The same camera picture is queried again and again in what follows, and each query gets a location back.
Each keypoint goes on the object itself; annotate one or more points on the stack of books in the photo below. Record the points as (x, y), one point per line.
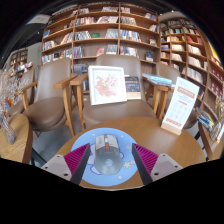
(205, 120)

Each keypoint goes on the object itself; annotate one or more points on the dark book with cover art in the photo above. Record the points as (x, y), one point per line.
(132, 87)

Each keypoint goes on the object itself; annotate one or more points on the white framed floral picture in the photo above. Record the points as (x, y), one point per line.
(106, 85)

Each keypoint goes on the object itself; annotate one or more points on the wide wooden bookshelf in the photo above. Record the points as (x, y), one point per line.
(100, 33)

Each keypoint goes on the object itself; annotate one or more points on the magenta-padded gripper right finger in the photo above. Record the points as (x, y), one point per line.
(146, 159)

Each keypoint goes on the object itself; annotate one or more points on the distant wooden bookshelf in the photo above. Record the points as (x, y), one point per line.
(20, 60)

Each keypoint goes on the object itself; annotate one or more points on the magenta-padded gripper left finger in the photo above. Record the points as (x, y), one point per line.
(77, 159)

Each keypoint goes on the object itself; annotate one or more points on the grey computer mouse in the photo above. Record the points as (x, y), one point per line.
(107, 156)

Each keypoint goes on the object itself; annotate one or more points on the white hanging ceiling panel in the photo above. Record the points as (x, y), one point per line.
(38, 19)

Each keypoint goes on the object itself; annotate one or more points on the round light blue mouse pad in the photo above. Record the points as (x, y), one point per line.
(110, 181)

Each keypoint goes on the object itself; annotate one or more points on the white sign on wooden base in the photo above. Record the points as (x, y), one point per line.
(180, 103)

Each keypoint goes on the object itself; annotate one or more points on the round wooden side table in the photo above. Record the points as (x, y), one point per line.
(16, 143)
(213, 148)

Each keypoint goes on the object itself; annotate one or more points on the curved wooden bookshelf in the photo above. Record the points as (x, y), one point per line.
(193, 53)

